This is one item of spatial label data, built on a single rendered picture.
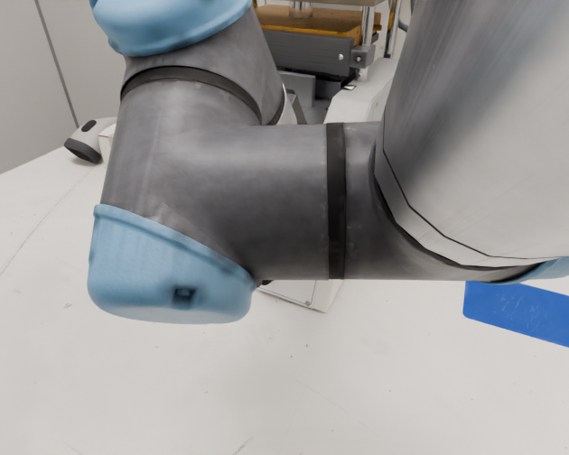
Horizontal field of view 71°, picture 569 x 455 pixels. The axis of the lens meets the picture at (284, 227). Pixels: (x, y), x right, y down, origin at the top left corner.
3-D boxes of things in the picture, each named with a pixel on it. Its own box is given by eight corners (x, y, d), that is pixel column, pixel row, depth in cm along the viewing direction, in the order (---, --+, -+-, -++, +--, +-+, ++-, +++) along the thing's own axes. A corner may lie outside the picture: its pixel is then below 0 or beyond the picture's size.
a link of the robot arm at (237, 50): (54, 51, 18) (92, -77, 21) (176, 168, 28) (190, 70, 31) (217, 17, 16) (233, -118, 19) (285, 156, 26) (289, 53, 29)
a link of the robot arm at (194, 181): (330, 304, 14) (327, 54, 18) (28, 301, 15) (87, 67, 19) (328, 329, 21) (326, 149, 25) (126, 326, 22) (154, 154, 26)
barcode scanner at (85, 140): (133, 129, 102) (125, 98, 98) (156, 135, 99) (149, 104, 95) (65, 162, 88) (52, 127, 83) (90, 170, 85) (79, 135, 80)
